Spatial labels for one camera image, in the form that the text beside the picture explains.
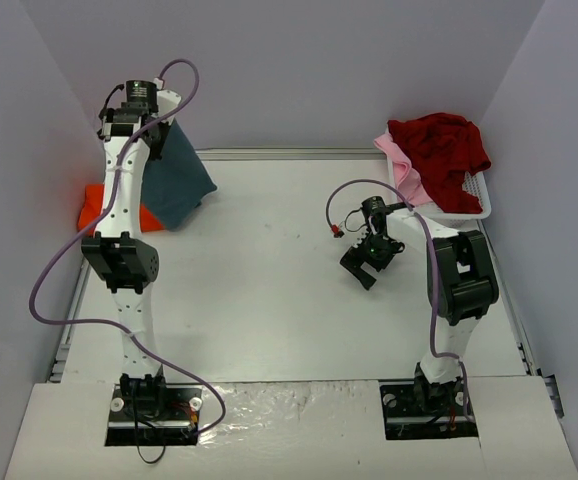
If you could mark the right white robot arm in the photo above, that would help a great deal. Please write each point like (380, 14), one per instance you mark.
(461, 282)

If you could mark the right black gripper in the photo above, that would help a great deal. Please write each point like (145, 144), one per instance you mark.
(360, 261)

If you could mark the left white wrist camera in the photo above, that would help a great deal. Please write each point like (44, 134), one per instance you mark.
(167, 100)

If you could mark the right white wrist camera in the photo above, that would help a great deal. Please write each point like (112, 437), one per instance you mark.
(350, 231)

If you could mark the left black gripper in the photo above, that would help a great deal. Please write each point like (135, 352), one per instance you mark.
(164, 138)

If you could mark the blue-grey t shirt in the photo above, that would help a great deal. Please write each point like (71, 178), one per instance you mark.
(174, 186)

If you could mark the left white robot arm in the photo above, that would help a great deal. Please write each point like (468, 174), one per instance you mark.
(122, 260)

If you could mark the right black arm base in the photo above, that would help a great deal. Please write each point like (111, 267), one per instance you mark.
(406, 418)

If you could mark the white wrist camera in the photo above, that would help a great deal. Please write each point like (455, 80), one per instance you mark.
(350, 231)
(167, 100)

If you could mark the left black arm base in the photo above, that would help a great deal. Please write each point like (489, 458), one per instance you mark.
(174, 423)

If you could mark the pink t shirt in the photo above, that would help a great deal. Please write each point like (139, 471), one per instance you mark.
(406, 178)

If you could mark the white plastic laundry basket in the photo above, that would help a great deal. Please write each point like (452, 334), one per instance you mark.
(451, 181)

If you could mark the dark red t shirt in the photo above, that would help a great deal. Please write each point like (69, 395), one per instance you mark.
(443, 148)

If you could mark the orange t shirt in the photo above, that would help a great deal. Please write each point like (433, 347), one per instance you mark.
(93, 205)

